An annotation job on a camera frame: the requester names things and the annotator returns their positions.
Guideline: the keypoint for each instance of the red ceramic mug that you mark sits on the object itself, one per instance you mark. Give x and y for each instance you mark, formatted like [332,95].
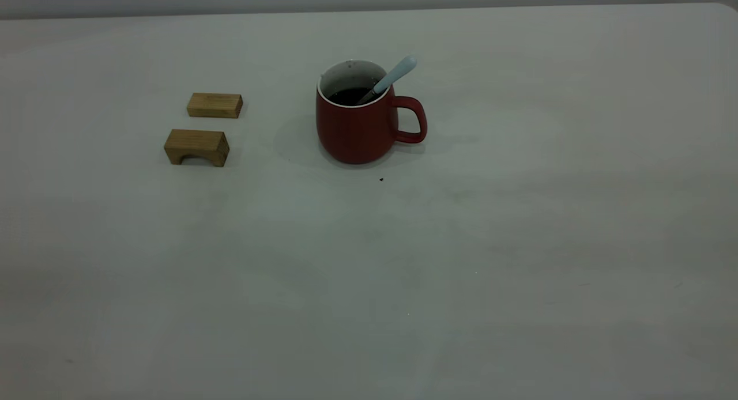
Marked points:
[357,135]

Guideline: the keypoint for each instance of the flat rectangular wooden block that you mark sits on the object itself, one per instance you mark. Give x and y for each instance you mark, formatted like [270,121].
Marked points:
[216,105]

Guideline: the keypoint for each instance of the arch-shaped wooden block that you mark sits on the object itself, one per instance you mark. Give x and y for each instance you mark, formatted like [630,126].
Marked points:
[199,142]

